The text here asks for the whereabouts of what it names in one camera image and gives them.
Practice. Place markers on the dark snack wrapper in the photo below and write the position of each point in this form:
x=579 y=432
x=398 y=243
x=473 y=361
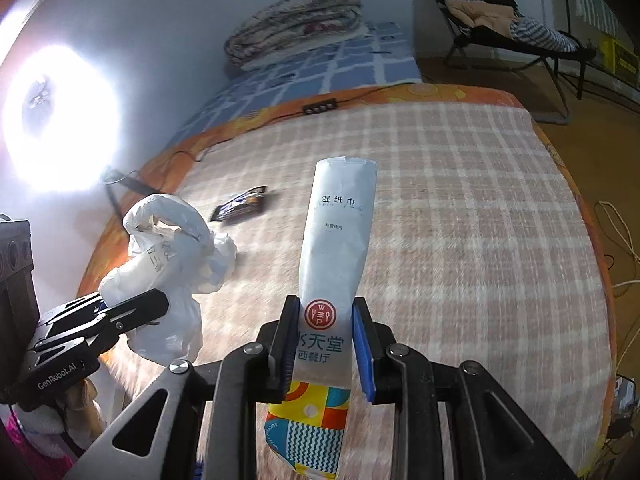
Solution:
x=240 y=206

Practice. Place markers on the folded floral quilt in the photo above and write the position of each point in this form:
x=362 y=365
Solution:
x=295 y=25

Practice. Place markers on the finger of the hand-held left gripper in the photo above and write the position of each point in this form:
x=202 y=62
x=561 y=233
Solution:
x=142 y=307
x=85 y=305

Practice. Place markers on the beige plaid cloth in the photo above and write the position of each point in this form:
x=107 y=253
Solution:
x=475 y=235

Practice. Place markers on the blue checked bed sheet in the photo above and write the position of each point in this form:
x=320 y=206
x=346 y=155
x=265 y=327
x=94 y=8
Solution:
x=320 y=70

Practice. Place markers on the tan garment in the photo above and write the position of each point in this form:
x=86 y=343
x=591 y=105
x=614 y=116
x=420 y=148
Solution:
x=480 y=12

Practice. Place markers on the striped garment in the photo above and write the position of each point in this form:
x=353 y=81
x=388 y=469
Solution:
x=542 y=35

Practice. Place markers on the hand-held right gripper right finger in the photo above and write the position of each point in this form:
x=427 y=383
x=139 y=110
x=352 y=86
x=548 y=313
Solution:
x=362 y=355

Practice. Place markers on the white colourful wet wipe packet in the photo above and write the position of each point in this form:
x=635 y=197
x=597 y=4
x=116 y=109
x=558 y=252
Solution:
x=335 y=240

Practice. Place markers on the white plastic bag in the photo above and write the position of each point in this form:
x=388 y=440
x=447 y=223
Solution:
x=170 y=260

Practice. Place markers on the person's left forearm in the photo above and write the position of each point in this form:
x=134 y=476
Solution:
x=35 y=430

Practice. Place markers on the black mini tripod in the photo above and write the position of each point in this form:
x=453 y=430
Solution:
x=117 y=192

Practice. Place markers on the yellow box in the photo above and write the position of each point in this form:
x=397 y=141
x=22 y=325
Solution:
x=620 y=57

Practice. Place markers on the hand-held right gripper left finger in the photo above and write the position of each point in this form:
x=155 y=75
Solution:
x=286 y=360

